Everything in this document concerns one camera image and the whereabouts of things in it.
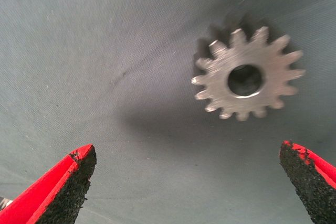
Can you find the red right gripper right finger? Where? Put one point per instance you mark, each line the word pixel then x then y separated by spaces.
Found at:
pixel 315 190

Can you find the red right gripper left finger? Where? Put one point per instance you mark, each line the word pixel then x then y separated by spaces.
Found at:
pixel 39 203

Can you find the large steel gear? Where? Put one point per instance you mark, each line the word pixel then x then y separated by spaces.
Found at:
pixel 275 77

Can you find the dark grey table cloth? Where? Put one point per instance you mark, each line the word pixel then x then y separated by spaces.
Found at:
pixel 78 51

